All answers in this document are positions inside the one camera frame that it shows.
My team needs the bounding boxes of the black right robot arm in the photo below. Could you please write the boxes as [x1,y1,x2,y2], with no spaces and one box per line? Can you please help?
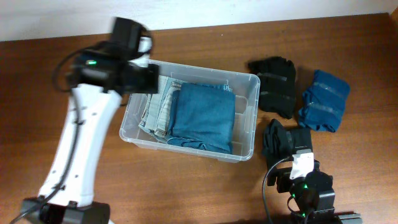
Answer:
[262,159,363,224]

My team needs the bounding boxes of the black folded garment near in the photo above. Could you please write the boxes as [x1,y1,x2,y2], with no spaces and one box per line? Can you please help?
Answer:
[262,119,313,167]

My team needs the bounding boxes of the black folded garment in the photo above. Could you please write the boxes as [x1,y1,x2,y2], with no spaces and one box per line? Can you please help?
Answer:
[248,56,296,119]
[262,119,313,167]

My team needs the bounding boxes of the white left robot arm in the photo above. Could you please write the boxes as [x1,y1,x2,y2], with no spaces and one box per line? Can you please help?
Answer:
[19,17,159,223]

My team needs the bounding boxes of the blue folded garment with tape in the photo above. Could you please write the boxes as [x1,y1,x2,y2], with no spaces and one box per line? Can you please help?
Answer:
[298,70,350,133]

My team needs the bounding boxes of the clear plastic storage container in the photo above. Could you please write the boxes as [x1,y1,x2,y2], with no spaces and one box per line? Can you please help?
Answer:
[119,60,260,163]

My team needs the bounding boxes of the light blue jeans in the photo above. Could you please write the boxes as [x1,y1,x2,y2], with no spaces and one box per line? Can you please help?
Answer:
[138,75,233,144]

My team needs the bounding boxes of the black folded garment far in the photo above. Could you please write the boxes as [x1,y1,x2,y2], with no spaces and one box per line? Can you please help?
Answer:
[248,56,296,119]

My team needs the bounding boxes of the dark blue jeans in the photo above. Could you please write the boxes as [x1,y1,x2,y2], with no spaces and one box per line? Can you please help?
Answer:
[166,83,236,154]

